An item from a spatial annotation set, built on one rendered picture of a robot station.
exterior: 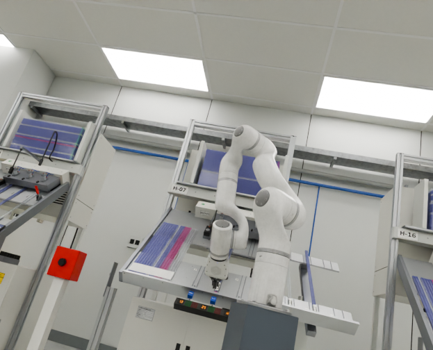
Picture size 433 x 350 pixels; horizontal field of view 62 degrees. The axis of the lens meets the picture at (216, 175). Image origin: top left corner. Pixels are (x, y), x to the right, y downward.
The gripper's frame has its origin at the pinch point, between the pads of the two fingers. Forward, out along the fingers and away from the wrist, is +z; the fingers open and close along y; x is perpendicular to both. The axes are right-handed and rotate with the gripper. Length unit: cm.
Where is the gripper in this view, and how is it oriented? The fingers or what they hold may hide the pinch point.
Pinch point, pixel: (215, 283)
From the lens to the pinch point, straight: 170.9
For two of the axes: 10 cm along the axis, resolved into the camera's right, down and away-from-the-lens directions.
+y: 9.7, 1.8, -1.8
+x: 2.3, -3.7, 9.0
